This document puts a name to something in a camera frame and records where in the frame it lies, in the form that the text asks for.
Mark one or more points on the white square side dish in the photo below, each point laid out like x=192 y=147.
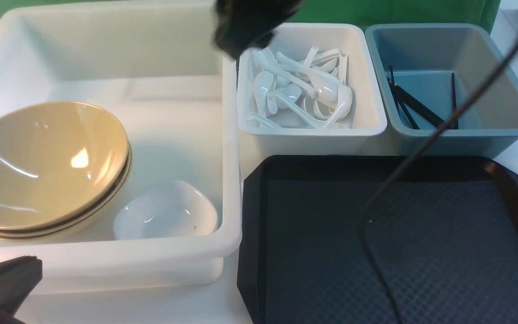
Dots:
x=171 y=209

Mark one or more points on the yellow noodle bowl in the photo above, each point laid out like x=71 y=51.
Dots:
x=57 y=159

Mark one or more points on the white soup spoon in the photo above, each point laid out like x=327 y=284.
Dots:
x=344 y=104

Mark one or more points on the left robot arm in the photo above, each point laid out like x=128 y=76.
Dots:
x=18 y=278

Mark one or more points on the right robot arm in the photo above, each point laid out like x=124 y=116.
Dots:
x=249 y=24

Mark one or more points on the top stacked yellow bowl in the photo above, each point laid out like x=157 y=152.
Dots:
x=115 y=189

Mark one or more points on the stacked yellow bowl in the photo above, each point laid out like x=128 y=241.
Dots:
x=106 y=209
x=115 y=189

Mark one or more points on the bottom stacked yellow bowl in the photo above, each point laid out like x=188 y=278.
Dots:
x=106 y=209

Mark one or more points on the white spoon left middle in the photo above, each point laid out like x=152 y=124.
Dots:
x=262 y=84

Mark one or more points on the white spoon bin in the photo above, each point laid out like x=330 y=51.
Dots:
x=294 y=122

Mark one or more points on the white spoon centre long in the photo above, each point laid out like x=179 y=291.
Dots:
x=325 y=85

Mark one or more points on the white spoon top left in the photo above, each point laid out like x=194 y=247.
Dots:
x=269 y=64

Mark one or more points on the large white plastic tub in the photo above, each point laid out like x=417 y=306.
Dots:
x=152 y=65

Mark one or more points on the blue-grey chopstick bin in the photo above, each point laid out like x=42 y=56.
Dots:
x=434 y=63

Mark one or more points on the black serving tray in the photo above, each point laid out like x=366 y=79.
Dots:
x=445 y=236

